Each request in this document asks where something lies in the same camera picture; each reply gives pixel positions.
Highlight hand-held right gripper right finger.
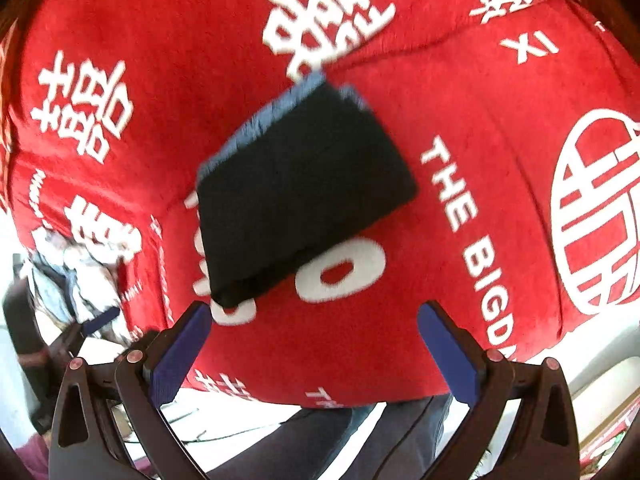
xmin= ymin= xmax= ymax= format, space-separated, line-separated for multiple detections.
xmin=417 ymin=300 xmax=581 ymax=480

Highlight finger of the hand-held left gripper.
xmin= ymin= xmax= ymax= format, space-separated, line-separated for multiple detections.
xmin=47 ymin=307 xmax=123 ymax=361

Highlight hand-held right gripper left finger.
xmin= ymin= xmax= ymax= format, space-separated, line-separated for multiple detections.
xmin=47 ymin=301 xmax=214 ymax=480

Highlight dark pants with blue lining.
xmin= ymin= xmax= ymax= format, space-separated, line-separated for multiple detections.
xmin=196 ymin=71 xmax=419 ymax=310

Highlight pile of grey white clothes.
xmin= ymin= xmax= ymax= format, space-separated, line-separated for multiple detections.
xmin=22 ymin=227 xmax=133 ymax=346

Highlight person's leg in dark trousers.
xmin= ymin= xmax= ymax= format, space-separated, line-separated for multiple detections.
xmin=345 ymin=394 xmax=453 ymax=480
xmin=220 ymin=402 xmax=378 ymax=480

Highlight red printed blanket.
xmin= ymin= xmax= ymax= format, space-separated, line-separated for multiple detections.
xmin=0 ymin=0 xmax=640 ymax=406

